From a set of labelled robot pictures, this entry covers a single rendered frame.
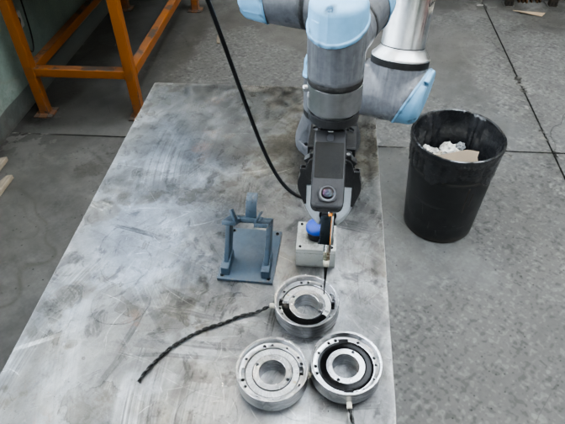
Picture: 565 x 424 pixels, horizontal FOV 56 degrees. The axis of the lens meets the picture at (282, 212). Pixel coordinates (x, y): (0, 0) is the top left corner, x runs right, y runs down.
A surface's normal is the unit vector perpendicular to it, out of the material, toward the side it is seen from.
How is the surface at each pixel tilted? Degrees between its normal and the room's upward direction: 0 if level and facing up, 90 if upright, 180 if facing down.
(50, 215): 0
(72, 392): 0
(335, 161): 32
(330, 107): 90
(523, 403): 0
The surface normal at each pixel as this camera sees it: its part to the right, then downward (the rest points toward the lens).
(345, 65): 0.21, 0.67
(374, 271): -0.02, -0.73
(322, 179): -0.05, -0.25
